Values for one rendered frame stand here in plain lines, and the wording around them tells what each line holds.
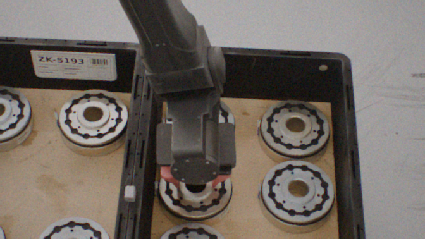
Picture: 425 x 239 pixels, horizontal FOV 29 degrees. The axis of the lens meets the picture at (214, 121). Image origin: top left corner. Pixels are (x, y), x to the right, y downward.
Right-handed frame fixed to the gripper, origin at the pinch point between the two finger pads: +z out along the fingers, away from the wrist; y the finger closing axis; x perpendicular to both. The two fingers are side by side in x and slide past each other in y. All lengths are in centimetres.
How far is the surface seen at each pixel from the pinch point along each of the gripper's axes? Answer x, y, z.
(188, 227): -6.8, -1.1, 1.1
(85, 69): 19.6, -16.1, -1.0
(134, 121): 6.1, -8.3, -5.8
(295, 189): 0.4, 14.2, 3.3
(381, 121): 22.9, 32.8, 17.6
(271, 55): 17.9, 11.5, -5.6
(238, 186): 1.7, 6.3, 4.3
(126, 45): 20.2, -9.8, -5.8
